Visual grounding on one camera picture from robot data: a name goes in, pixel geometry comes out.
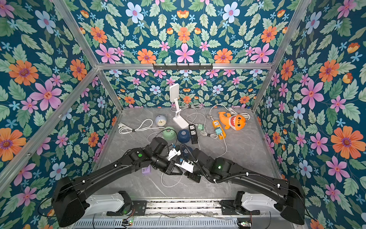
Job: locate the purple power strip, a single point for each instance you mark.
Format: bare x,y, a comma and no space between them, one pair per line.
147,170

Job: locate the green cordless meat grinder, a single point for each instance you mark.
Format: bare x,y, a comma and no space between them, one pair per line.
169,134

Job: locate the black power strip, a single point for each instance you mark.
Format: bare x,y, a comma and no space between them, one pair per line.
193,134

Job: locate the orange shark plush toy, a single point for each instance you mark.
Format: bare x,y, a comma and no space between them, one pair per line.
236,121

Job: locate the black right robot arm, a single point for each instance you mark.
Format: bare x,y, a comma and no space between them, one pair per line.
289,196

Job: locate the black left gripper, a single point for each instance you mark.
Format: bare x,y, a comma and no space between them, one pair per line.
170,167

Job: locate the orange power strip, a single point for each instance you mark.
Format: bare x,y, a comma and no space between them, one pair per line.
216,124

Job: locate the teal USB charger adapter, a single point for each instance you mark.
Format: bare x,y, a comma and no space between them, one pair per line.
219,131

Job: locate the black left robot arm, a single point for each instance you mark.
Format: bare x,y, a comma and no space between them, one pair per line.
71,198

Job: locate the green USB charger adapter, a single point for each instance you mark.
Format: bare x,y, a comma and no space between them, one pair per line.
201,127

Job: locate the white folding desk lamp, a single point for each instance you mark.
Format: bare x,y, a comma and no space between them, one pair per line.
174,98

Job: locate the round blue alarm clock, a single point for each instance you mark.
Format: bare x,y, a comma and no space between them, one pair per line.
160,120

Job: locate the dark blue meat grinder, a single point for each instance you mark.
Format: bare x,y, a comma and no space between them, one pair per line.
185,150
184,136

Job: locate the dark blue meat grinder front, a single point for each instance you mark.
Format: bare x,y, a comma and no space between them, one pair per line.
185,150

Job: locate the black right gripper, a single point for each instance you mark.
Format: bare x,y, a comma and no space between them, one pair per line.
193,175

